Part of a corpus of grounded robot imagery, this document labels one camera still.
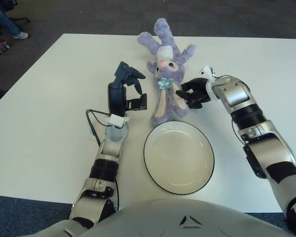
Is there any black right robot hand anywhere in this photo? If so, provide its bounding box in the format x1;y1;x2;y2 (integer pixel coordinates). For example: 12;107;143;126
175;78;212;109

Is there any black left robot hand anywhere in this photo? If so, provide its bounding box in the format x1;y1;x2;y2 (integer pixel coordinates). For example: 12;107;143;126
107;61;148;117

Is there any purple plush bunny doll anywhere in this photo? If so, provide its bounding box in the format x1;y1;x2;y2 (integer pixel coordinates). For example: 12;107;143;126
137;17;197;126

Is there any white plate black rim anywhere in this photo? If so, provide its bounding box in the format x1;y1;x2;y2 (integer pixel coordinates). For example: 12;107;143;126
143;120;215;195

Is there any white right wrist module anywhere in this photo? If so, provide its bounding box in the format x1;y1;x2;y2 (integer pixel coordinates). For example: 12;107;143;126
199;65;217;82

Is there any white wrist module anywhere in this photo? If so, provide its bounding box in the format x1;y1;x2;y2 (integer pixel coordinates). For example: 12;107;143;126
199;65;217;82
106;115;129;128

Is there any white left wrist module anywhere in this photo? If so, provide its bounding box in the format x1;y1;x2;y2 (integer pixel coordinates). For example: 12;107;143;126
106;115;129;128

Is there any white sneaker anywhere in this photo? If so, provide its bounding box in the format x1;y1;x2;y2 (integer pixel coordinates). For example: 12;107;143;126
12;32;30;40

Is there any black chair base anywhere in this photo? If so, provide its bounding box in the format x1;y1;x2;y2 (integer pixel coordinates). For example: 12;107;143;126
0;16;32;33

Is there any blue jeans leg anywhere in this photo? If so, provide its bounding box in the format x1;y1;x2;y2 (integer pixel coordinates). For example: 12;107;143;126
0;7;22;37

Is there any grey robot torso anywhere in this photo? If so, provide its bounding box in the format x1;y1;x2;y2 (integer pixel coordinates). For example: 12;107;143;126
37;198;296;237

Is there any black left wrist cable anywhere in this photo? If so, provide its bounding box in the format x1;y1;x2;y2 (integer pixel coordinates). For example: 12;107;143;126
85;108;111;146

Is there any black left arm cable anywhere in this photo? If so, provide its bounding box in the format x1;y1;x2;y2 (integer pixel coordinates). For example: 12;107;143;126
114;180;121;211

